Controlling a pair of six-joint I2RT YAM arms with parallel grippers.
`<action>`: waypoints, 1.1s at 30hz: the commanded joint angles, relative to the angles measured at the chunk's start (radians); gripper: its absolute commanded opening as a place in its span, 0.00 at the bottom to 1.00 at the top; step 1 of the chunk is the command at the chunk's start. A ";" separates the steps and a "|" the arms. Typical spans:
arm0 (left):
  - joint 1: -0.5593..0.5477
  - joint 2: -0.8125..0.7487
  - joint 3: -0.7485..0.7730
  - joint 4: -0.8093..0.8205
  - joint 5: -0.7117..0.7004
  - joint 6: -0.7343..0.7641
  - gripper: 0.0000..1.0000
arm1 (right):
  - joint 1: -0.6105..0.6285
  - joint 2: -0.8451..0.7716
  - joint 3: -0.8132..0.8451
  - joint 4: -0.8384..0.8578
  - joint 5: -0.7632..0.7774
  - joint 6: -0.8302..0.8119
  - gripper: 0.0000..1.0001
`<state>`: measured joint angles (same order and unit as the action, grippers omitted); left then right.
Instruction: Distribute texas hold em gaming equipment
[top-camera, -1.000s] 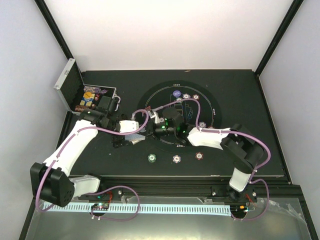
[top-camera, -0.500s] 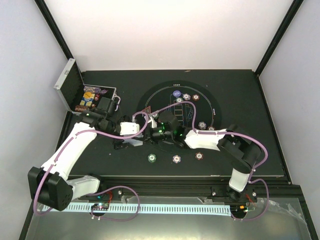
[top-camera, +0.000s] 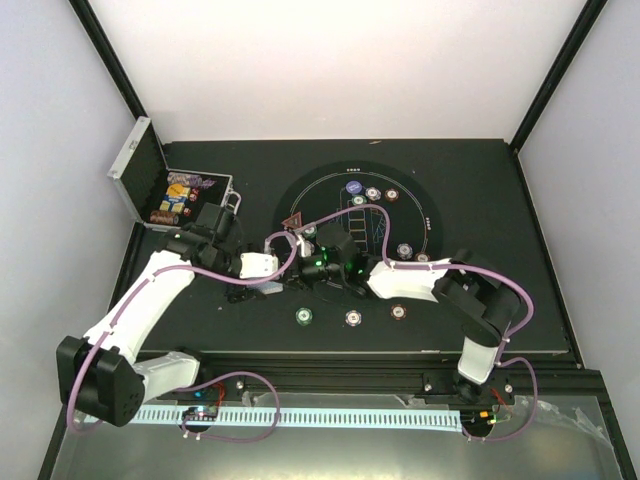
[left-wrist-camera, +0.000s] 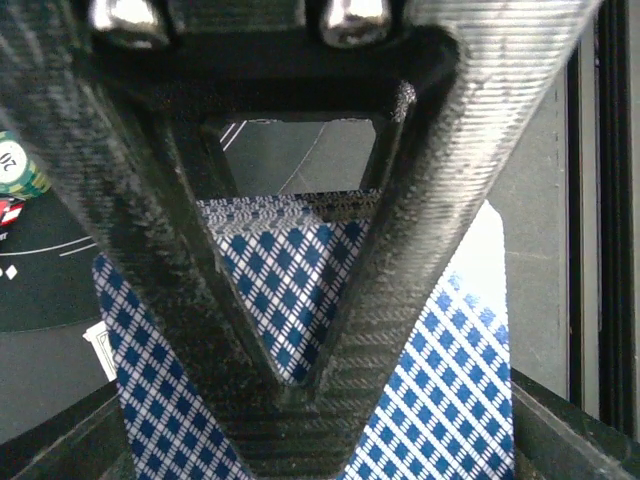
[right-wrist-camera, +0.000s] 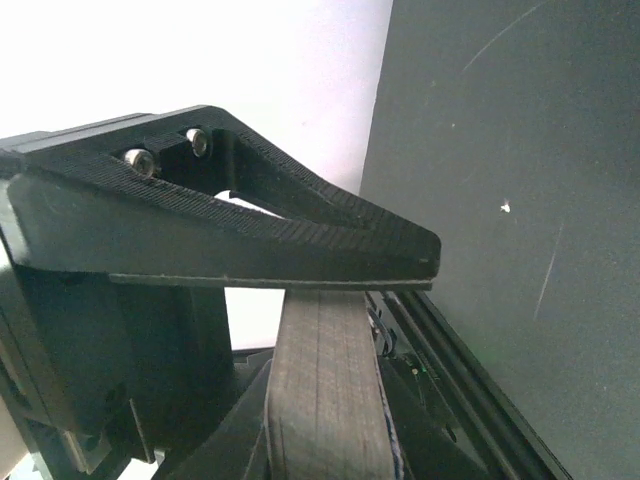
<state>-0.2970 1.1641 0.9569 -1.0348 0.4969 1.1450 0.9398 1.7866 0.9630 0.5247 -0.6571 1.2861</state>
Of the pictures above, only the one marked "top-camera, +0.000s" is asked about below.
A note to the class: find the round black poker mat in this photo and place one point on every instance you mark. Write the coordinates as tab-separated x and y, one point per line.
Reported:
351	218

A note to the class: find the green poker chip stack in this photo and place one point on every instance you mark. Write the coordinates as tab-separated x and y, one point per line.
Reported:
304	316

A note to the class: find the blue chips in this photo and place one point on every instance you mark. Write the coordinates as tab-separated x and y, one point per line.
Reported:
373	194
404	251

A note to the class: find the yellow blue card box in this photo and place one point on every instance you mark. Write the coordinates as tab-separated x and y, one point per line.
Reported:
175	198

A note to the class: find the blue playing card deck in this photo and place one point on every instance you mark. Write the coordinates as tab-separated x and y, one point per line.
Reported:
269	288

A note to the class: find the black aluminium rail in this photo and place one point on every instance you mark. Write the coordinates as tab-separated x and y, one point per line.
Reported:
420	374

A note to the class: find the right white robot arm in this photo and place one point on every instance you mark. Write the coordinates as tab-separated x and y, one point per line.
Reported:
488	306

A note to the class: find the purple chip row in case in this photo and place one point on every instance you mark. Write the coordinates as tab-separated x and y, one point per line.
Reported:
190	180

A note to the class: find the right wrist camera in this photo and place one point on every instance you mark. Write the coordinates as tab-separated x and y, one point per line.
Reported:
336	243

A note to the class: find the orange black poker chip stack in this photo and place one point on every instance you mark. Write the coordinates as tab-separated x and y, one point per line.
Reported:
398	312

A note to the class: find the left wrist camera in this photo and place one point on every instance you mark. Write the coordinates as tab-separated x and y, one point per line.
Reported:
257	265

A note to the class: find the white slotted cable duct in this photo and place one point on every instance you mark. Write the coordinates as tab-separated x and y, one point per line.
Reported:
343	418

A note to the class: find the blue white poker chip stack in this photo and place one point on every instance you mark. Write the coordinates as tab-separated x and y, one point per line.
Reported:
353	318

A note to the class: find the purple round button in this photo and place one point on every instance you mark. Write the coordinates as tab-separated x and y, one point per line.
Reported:
353	187

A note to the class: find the aluminium poker case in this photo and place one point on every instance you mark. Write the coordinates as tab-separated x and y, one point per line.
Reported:
140	171

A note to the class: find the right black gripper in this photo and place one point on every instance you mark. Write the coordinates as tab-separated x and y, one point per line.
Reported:
298	278

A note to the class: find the brown chip row in case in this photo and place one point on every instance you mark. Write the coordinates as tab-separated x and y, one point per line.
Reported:
167	218

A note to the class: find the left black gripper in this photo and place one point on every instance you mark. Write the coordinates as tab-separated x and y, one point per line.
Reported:
238	292

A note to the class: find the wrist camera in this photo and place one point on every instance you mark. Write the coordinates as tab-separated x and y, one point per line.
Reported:
257	265
336	243

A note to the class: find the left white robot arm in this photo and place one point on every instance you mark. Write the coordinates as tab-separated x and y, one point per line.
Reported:
100	374

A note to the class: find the red triangular marker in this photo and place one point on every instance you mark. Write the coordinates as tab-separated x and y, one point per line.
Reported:
293	223

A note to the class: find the orange chips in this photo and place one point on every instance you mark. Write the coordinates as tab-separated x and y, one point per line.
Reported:
422	257
391	195

